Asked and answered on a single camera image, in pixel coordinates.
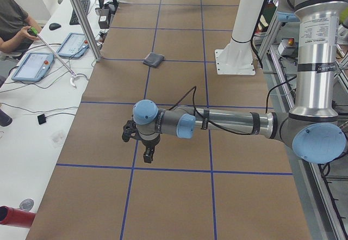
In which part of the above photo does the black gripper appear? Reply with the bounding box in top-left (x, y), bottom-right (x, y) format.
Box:
top-left (141, 134), bottom-right (160, 163)

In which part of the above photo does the pink and grey towel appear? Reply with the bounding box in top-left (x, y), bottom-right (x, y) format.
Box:
top-left (143, 52), bottom-right (165, 68)

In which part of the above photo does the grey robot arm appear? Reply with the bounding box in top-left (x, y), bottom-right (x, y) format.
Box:
top-left (123, 0), bottom-right (347, 164)

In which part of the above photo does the teach pendant far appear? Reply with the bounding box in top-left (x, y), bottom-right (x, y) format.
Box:
top-left (57, 33), bottom-right (89, 59)

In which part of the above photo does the teach pendant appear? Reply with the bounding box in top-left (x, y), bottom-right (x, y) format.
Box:
top-left (11, 52), bottom-right (54, 82)
top-left (57, 33), bottom-right (89, 59)

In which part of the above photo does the teach pendant near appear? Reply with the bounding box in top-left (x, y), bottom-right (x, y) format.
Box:
top-left (11, 52), bottom-right (54, 82)

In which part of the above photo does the red cylinder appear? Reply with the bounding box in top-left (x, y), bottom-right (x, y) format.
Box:
top-left (1, 206), bottom-right (36, 229)

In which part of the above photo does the black computer mouse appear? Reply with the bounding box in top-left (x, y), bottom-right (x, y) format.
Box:
top-left (49, 22), bottom-right (61, 30)

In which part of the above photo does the black keyboard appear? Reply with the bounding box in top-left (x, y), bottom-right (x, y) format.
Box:
top-left (69, 0), bottom-right (91, 26)

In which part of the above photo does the grabber stick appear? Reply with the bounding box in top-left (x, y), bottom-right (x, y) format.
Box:
top-left (30, 27), bottom-right (89, 88)

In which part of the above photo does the seated person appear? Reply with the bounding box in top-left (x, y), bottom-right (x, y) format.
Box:
top-left (1, 0), bottom-right (42, 54)

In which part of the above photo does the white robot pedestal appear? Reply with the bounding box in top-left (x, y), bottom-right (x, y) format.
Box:
top-left (215, 0), bottom-right (264, 76)

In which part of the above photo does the aluminium frame post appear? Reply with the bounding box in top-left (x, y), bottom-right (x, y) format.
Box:
top-left (70, 0), bottom-right (101, 62)

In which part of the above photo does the aluminium frame rail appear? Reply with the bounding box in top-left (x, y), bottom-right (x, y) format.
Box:
top-left (268, 19), bottom-right (348, 240)

